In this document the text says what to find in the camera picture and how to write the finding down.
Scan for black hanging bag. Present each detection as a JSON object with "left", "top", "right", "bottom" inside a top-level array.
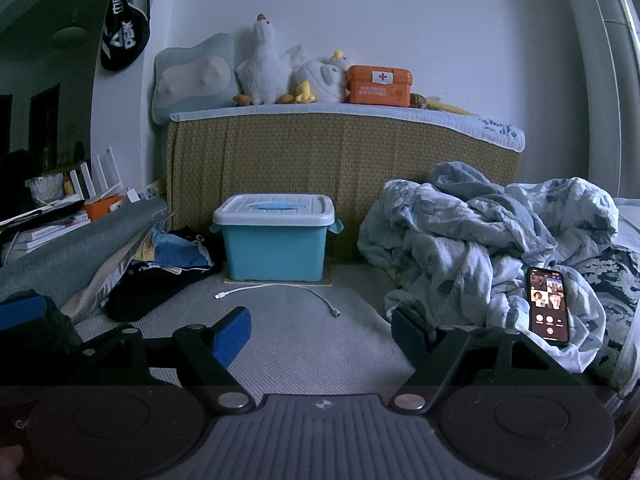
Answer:
[{"left": 100, "top": 0, "right": 152, "bottom": 72}]

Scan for white duck plush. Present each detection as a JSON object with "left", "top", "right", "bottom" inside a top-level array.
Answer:
[{"left": 280, "top": 50, "right": 349, "bottom": 106}]

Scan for teal cushion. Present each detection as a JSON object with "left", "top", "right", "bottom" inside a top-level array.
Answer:
[{"left": 151, "top": 32, "right": 238, "bottom": 126}]

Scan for white quilted pad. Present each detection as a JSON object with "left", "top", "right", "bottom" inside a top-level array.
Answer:
[{"left": 170, "top": 101, "right": 527, "bottom": 154}]

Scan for dark clothes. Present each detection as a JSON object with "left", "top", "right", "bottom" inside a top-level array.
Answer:
[{"left": 105, "top": 240, "right": 223, "bottom": 323}]

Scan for orange first aid box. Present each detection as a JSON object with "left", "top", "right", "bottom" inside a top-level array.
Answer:
[{"left": 346, "top": 64, "right": 415, "bottom": 107}]

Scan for grey textured mat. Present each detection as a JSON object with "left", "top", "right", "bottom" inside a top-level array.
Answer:
[{"left": 75, "top": 265, "right": 621, "bottom": 387}]

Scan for white charging cable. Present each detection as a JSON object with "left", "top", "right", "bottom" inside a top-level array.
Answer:
[{"left": 214, "top": 282, "right": 342, "bottom": 319}]

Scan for blue cloth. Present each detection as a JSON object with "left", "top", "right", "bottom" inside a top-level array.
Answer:
[{"left": 150, "top": 230, "right": 216, "bottom": 271}]

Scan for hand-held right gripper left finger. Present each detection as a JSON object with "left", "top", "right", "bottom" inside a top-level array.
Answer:
[{"left": 75, "top": 306, "right": 253, "bottom": 413}]

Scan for black smartphone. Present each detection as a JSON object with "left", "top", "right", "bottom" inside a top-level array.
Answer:
[{"left": 525, "top": 266, "right": 572, "bottom": 346}]

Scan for small orange box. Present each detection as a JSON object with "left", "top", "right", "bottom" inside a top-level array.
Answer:
[{"left": 82, "top": 195, "right": 126, "bottom": 222}]

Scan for white goose plush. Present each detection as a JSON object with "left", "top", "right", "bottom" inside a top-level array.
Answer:
[{"left": 232, "top": 13, "right": 311, "bottom": 107}]

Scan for white power strip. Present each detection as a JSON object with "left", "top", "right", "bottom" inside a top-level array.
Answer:
[{"left": 122, "top": 182, "right": 162, "bottom": 205}]

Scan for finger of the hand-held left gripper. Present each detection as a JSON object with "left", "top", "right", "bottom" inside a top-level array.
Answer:
[{"left": 0, "top": 289, "right": 83, "bottom": 357}]

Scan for white standing air conditioner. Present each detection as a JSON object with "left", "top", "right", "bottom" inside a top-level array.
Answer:
[{"left": 560, "top": 0, "right": 640, "bottom": 201}]

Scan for woven headboard mat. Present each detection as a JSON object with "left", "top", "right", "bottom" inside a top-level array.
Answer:
[{"left": 165, "top": 112, "right": 523, "bottom": 273}]

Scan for ceiling lamp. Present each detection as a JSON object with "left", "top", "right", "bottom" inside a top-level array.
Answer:
[{"left": 52, "top": 22, "right": 92, "bottom": 42}]

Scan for dark patterned quilt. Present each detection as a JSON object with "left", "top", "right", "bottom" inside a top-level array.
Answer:
[{"left": 580, "top": 245, "right": 640, "bottom": 387}]

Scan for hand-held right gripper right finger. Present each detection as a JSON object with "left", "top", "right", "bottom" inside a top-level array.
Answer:
[{"left": 390, "top": 306, "right": 591, "bottom": 413}]

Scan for teal storage box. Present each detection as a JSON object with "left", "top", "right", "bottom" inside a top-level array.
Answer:
[{"left": 209, "top": 193, "right": 346, "bottom": 282}]

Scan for white router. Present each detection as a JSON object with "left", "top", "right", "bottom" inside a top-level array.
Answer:
[{"left": 70, "top": 146, "right": 126, "bottom": 206}]

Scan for light blue floral blanket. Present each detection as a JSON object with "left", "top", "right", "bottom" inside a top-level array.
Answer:
[{"left": 357, "top": 161, "right": 621, "bottom": 376}]

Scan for black garment with eyelets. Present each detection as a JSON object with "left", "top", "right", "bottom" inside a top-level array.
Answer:
[{"left": 167, "top": 227, "right": 216, "bottom": 253}]

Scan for stack of books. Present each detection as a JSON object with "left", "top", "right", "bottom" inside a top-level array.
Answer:
[{"left": 0, "top": 200, "right": 93, "bottom": 262}]

